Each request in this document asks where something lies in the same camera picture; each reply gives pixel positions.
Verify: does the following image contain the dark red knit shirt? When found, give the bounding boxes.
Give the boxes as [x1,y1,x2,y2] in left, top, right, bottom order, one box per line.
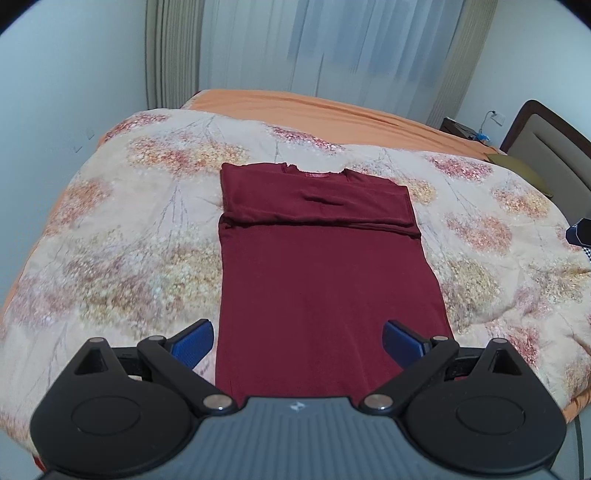
[215,163,451,401]

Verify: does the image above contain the floral beige quilt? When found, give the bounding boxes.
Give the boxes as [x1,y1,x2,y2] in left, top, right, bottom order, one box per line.
[1,109,590,448]

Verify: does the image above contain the dark checkered cloth item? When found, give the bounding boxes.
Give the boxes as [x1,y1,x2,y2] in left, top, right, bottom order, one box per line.
[565,218,591,259]

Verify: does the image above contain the olive green pillow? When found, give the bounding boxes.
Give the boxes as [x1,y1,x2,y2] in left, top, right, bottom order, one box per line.
[487,154,553,199]

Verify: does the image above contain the dark wooden nightstand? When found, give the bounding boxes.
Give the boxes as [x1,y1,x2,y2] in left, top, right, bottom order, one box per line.
[440,117,478,141]

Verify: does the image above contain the brown padded headboard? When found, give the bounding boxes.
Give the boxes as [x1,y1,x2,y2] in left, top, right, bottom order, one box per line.
[501,100,591,223]

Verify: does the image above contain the white sheer curtain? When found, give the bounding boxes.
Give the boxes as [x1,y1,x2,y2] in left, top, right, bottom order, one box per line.
[199,0,463,122]

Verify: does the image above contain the beige striped drape left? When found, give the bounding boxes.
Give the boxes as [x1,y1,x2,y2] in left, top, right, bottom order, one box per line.
[145,0,204,109]

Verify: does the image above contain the beige drape right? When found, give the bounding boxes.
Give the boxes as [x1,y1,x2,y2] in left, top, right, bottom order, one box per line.
[427,0,498,127]

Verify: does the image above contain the white wall socket with cable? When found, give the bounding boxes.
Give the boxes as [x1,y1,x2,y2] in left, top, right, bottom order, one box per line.
[479,110,505,133]

